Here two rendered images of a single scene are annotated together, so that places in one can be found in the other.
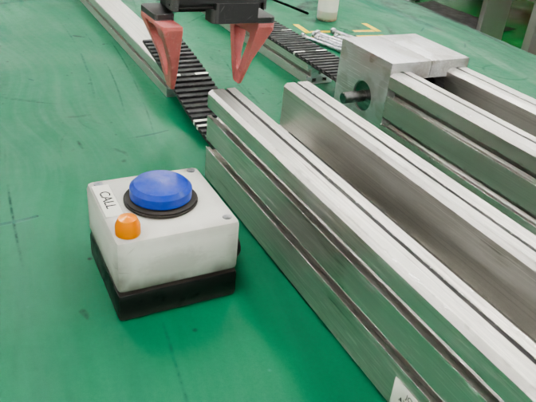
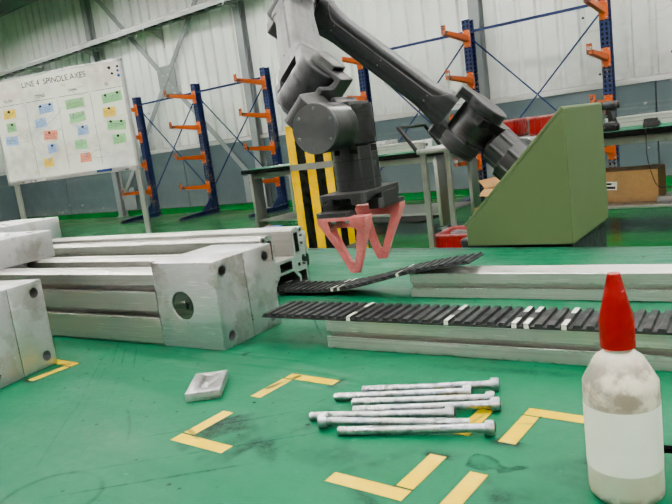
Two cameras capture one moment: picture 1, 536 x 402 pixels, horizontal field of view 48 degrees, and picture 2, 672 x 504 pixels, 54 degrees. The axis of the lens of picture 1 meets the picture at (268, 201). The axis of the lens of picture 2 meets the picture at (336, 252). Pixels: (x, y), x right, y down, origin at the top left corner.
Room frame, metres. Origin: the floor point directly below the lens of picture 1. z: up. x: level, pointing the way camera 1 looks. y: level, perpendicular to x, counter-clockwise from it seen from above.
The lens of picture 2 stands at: (1.35, -0.34, 0.98)
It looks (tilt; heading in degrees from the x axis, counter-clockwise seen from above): 10 degrees down; 153
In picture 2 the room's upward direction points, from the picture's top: 7 degrees counter-clockwise
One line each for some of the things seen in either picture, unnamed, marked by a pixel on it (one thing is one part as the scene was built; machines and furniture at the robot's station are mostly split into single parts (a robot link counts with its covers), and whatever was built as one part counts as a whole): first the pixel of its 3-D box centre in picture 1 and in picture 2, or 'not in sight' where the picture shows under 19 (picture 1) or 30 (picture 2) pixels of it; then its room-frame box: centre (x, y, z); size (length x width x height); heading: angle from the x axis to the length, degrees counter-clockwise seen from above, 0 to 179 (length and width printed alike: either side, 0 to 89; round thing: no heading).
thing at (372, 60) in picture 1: (387, 90); (225, 291); (0.63, -0.12, 0.83); 0.12 x 0.09 x 0.10; 119
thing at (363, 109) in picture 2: not in sight; (349, 125); (0.63, 0.07, 1.00); 0.07 x 0.06 x 0.07; 125
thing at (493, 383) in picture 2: (325, 45); (429, 386); (0.95, -0.07, 0.78); 0.11 x 0.01 x 0.01; 47
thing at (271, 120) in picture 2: not in sight; (189, 151); (-9.62, 2.85, 1.10); 3.30 x 0.90 x 2.20; 25
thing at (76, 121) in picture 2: not in sight; (74, 174); (-5.47, 0.50, 0.97); 1.51 x 0.50 x 1.95; 45
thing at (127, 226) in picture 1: (128, 224); not in sight; (0.30, 0.08, 0.85); 0.02 x 0.02 x 0.01
